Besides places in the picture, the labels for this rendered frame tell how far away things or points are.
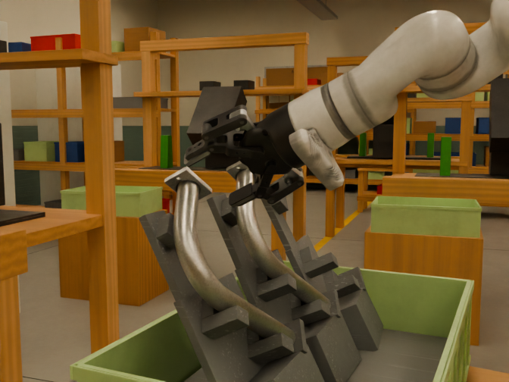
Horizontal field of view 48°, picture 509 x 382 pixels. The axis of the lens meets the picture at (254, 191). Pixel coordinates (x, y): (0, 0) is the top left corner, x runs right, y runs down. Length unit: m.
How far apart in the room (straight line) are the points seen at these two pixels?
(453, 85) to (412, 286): 0.60
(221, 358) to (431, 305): 0.53
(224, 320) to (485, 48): 0.43
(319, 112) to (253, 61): 11.53
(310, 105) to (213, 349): 0.33
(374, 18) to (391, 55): 11.07
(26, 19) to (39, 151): 3.24
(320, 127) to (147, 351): 0.42
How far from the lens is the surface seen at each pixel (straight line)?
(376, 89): 0.63
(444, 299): 1.17
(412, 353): 1.09
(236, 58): 12.31
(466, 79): 0.66
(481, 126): 8.35
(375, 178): 10.88
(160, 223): 0.76
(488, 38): 0.67
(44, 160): 6.94
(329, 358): 0.92
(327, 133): 0.65
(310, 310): 0.96
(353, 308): 1.06
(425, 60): 0.61
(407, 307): 1.18
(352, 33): 11.73
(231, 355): 0.79
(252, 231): 0.86
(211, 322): 0.75
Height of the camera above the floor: 1.25
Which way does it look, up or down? 6 degrees down
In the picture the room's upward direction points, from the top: straight up
